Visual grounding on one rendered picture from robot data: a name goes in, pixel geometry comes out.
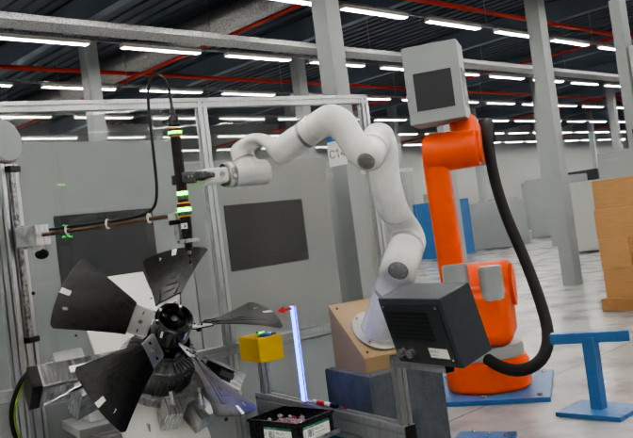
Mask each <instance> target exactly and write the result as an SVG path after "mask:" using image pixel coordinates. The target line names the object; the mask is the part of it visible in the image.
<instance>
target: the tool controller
mask: <svg viewBox="0 0 633 438"><path fill-rule="evenodd" d="M378 301H379V304H380V307H381V310H382V313H383V316H384V319H385V321H386V324H387V327H388V330H389V333H390V334H391V337H392V340H393V343H394V345H395V348H396V351H397V356H398V358H399V359H400V361H403V362H411V363H419V364H427V365H441V366H449V367H458V368H465V367H467V366H468V365H470V364H472V363H473V362H475V361H476V360H477V359H478V358H480V357H481V356H483V355H484V354H486V353H487V352H489V351H490V350H491V349H492V348H491V345H490V342H489V339H488V337H487V334H486V331H485V329H484V326H483V323H482V320H481V317H480V314H479V310H478V307H477V305H476V302H475V299H474V296H473V293H472V290H471V287H470V285H469V283H412V284H403V285H401V286H399V287H397V288H395V289H394V290H392V291H390V292H388V293H386V294H385V295H383V296H381V297H379V298H378Z"/></svg>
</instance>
